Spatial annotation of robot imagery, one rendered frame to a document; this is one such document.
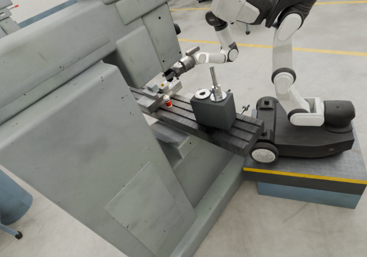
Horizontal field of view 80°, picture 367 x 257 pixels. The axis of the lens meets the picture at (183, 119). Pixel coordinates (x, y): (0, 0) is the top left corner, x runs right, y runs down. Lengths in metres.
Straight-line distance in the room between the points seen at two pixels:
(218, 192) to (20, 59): 1.59
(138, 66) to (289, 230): 1.61
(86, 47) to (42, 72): 0.18
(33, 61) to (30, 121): 0.21
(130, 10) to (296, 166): 1.47
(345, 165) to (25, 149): 1.81
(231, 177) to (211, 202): 0.28
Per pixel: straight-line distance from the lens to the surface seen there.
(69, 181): 0.98
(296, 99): 1.65
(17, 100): 0.94
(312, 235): 2.03
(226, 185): 1.96
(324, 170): 1.82
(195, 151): 1.57
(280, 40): 1.37
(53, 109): 0.85
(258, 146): 1.66
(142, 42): 1.11
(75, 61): 0.96
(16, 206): 3.18
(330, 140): 1.77
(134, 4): 1.09
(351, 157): 1.93
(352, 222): 2.13
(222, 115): 1.22
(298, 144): 1.72
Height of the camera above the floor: 1.88
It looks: 40 degrees down
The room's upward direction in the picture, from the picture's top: 21 degrees counter-clockwise
